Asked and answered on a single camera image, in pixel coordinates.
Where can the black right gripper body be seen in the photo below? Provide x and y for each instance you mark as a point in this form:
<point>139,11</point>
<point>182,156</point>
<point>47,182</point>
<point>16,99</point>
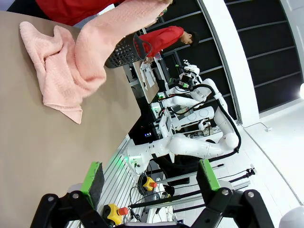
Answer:
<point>191,72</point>

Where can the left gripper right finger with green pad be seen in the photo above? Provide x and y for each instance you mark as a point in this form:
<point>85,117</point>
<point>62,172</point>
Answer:
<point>207,175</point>

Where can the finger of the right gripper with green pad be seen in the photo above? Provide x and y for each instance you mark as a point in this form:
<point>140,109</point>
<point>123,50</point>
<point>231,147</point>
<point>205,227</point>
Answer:
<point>181,67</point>
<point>186,85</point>

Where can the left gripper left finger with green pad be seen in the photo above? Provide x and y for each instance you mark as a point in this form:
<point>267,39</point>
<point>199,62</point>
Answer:
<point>92,175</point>

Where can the pink terry towel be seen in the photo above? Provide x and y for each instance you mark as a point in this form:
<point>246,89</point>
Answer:
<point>59,71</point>

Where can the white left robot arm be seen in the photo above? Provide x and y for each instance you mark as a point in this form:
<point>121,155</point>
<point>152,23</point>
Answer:
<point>294,218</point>

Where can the person's left hand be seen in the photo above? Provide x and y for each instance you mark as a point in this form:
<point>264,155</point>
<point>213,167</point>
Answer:
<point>166,1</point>

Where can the white background robot arms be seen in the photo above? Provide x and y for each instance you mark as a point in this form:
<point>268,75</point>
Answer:
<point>180,99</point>

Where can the background person in red top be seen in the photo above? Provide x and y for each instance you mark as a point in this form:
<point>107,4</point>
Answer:
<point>161,39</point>

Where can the brown background table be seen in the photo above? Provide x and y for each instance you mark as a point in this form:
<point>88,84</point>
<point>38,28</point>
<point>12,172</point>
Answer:
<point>152,92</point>

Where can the white cloth on background table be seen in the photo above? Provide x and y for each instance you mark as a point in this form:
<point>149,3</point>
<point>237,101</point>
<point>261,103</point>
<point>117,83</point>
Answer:
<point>147,76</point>

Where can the yellow emergency stop button box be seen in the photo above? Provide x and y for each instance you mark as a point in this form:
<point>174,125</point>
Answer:
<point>113,211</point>
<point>148,183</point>

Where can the black long bar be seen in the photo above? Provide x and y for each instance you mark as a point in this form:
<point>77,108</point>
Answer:
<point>166,200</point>

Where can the black control box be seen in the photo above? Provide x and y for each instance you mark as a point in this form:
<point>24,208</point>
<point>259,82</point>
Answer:
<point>142,123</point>

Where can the dark grey perforated basket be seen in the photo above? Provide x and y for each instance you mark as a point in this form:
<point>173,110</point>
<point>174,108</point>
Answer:
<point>123,53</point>

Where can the person in red jacket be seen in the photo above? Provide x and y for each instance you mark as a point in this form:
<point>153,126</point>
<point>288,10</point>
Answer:
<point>71,9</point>

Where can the aluminium profile mounting frame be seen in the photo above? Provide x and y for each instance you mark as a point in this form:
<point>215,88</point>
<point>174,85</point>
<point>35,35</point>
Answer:
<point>118,171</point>

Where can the black camera stand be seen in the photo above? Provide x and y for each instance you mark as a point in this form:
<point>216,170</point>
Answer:
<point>249,171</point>

